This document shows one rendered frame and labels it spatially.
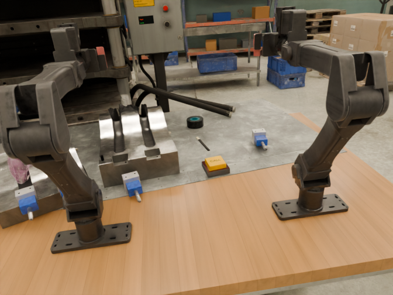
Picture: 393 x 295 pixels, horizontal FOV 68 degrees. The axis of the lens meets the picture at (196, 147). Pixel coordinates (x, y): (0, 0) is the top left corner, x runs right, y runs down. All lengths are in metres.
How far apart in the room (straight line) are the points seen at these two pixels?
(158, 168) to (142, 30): 0.95
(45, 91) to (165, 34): 1.28
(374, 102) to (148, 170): 0.69
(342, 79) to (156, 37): 1.30
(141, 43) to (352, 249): 1.42
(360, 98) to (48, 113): 0.56
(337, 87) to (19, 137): 0.57
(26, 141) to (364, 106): 0.60
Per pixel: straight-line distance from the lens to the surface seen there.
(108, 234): 0.84
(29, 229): 0.98
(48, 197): 0.98
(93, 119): 1.72
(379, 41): 4.60
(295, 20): 0.86
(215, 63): 4.77
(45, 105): 0.56
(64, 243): 0.86
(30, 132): 0.57
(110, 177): 1.02
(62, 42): 0.82
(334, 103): 0.63
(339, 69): 0.62
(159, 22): 1.76
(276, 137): 1.28
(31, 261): 0.87
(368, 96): 0.64
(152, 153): 1.04
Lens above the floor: 1.35
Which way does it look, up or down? 27 degrees down
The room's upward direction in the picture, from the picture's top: 4 degrees counter-clockwise
